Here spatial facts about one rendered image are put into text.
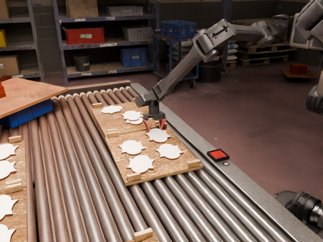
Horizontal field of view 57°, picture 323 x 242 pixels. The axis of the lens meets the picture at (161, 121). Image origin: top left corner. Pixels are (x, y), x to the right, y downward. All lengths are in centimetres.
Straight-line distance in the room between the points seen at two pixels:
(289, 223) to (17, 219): 92
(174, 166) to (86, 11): 458
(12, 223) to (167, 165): 62
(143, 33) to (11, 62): 241
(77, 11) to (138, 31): 112
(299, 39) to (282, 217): 84
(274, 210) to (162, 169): 46
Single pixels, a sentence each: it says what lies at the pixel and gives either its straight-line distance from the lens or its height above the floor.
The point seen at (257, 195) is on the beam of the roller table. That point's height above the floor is 91.
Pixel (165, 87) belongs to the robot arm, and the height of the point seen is 122.
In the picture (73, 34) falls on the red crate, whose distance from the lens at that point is 555.
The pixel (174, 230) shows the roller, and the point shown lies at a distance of 104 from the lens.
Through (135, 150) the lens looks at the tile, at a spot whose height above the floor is 94.
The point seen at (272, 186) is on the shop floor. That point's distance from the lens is 289.
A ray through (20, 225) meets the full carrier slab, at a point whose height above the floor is 94.
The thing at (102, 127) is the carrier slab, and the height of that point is 94.
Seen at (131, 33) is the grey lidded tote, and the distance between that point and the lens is 574.
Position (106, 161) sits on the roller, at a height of 92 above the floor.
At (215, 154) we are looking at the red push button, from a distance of 142.
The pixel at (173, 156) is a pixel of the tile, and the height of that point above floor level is 94.
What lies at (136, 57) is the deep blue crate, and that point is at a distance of 587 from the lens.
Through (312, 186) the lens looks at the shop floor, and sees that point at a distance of 303.
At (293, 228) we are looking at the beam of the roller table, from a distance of 114.
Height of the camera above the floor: 166
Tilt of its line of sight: 25 degrees down
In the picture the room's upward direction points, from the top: straight up
